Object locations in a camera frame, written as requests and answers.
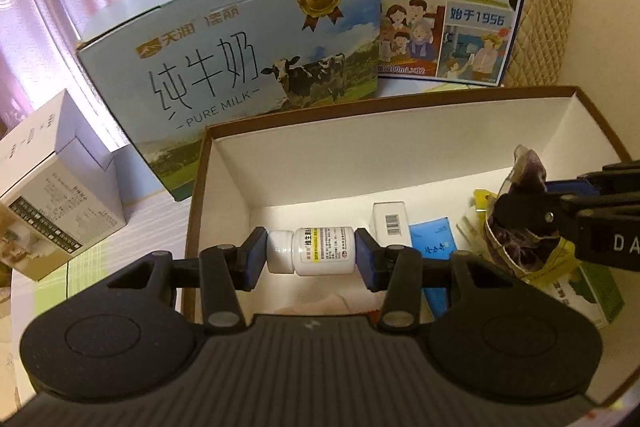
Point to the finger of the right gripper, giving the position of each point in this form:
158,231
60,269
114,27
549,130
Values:
603,232
612,179

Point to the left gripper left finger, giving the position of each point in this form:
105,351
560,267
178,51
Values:
225,270

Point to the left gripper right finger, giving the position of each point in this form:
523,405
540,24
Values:
397,270

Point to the white barcode medicine box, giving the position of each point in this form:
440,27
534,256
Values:
389,224

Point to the white medicine bottle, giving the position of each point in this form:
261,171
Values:
312,251

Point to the dark plum snack packet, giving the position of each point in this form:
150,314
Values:
521,198

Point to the yellow snack packet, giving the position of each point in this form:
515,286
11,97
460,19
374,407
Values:
537,260

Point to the blue white sachet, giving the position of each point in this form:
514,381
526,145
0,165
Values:
435,241

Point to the green flat box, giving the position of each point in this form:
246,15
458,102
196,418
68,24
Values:
588,289

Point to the brown cardboard box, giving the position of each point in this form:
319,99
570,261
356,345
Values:
329,166

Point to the white beige product box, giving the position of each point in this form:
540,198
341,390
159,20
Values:
59,190

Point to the light blue milk carton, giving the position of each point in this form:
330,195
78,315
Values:
168,69

